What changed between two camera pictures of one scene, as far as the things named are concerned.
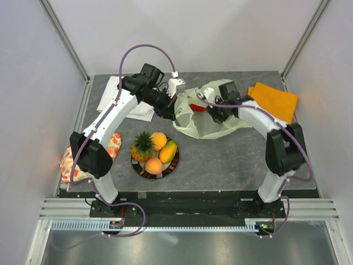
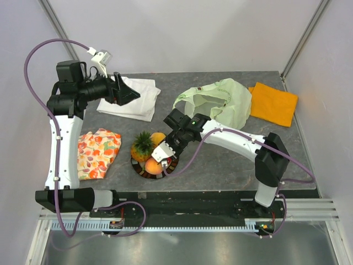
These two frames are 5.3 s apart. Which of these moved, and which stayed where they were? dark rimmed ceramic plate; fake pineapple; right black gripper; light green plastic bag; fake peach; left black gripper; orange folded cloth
Moved: light green plastic bag; left black gripper; right black gripper
Stayed: fake pineapple; orange folded cloth; fake peach; dark rimmed ceramic plate
